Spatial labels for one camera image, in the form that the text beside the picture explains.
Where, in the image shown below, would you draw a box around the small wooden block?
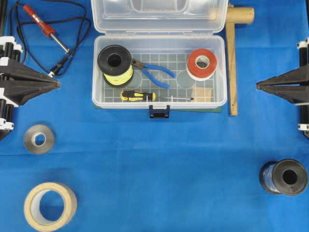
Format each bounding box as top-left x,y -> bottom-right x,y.
192,87 -> 214,102

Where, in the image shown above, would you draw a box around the blue table cloth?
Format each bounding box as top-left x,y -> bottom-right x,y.
0,0 -> 309,232

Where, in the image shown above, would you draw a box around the wooden mallet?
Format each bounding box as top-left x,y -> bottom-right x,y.
225,5 -> 255,116

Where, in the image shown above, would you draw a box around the clear plastic toolbox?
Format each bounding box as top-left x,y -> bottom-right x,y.
91,0 -> 228,110

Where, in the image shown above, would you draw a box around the black power cable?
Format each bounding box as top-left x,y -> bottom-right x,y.
9,0 -> 88,78

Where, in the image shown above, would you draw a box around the blue wire spool black flanges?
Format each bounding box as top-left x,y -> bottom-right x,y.
259,159 -> 308,196

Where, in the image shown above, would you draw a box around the beige masking tape roll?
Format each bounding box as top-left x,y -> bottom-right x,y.
24,182 -> 77,232

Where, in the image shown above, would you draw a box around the yellow wire spool black flanges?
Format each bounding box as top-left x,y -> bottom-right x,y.
97,44 -> 134,88

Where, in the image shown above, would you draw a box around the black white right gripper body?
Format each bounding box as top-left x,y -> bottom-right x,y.
297,40 -> 309,138

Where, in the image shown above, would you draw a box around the grey tape roll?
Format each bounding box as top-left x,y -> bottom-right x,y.
24,124 -> 56,155

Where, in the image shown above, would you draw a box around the yellow black screwdriver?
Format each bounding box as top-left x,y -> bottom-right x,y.
120,90 -> 194,102

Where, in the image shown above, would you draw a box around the red soldering iron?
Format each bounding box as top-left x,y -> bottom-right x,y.
23,5 -> 70,54

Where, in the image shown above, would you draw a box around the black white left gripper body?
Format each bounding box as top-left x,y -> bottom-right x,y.
0,36 -> 23,141

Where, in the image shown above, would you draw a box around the blue handled nipper pliers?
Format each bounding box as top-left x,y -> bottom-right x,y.
131,59 -> 176,89

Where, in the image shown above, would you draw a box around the red tape roll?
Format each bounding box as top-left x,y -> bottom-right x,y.
186,48 -> 217,82

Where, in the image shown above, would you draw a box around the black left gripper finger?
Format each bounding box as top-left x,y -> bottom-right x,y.
0,80 -> 60,106
0,58 -> 60,85

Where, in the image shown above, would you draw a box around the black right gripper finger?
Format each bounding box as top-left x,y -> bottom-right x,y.
256,86 -> 309,104
256,66 -> 309,87

